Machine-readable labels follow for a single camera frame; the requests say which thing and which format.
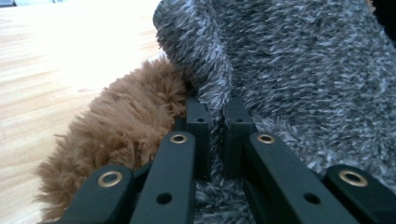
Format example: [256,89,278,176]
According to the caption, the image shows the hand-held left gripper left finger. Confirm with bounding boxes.
[186,96,213,180]

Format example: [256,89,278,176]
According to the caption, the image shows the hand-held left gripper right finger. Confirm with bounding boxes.
[223,96,258,180]

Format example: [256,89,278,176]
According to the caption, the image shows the brown plush toy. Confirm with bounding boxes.
[34,55,190,222]

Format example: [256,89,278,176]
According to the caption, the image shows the grey fuzzy cloth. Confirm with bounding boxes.
[152,0,396,224]

